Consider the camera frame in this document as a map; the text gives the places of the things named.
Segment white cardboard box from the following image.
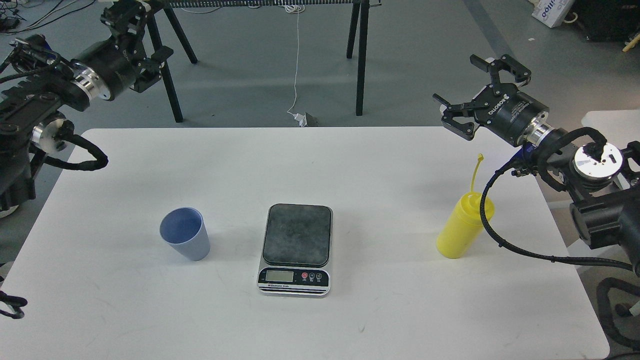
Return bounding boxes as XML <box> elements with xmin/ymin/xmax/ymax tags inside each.
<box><xmin>531</xmin><ymin>0</ymin><xmax>576</xmax><ymax>28</ymax></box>

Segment white side table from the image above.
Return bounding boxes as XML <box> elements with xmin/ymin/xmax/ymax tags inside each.
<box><xmin>581</xmin><ymin>109</ymin><xmax>640</xmax><ymax>150</ymax></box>

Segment black floor cables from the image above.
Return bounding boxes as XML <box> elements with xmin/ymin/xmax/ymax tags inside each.
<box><xmin>0</xmin><ymin>0</ymin><xmax>96</xmax><ymax>35</ymax></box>

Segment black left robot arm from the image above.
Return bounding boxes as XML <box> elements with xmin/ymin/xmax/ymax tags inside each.
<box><xmin>0</xmin><ymin>0</ymin><xmax>183</xmax><ymax>217</ymax></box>

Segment digital kitchen scale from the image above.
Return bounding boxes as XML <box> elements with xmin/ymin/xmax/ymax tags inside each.
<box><xmin>256</xmin><ymin>203</ymin><xmax>333</xmax><ymax>297</ymax></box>

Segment white hanging cable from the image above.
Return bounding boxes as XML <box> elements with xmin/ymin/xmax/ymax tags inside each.
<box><xmin>286</xmin><ymin>5</ymin><xmax>303</xmax><ymax>117</ymax></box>

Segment black trestle table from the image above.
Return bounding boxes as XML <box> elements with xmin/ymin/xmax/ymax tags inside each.
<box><xmin>155</xmin><ymin>0</ymin><xmax>384</xmax><ymax>128</ymax></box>

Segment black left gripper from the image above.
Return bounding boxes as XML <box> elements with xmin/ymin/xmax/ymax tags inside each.
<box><xmin>75</xmin><ymin>3</ymin><xmax>174</xmax><ymax>101</ymax></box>

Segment blue plastic cup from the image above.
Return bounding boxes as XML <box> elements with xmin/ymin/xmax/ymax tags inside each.
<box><xmin>158</xmin><ymin>207</ymin><xmax>211</xmax><ymax>262</ymax></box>

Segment yellow squeeze bottle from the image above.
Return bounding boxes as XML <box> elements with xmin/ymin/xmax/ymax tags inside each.
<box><xmin>436</xmin><ymin>153</ymin><xmax>485</xmax><ymax>259</ymax></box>

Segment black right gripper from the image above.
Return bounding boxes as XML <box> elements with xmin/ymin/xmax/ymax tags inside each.
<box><xmin>433</xmin><ymin>54</ymin><xmax>549</xmax><ymax>147</ymax></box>

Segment white power adapter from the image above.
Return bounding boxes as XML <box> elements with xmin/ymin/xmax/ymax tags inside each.
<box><xmin>294</xmin><ymin>112</ymin><xmax>319</xmax><ymax>128</ymax></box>

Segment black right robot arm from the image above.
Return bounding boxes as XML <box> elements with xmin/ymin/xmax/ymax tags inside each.
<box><xmin>433</xmin><ymin>54</ymin><xmax>639</xmax><ymax>275</ymax></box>

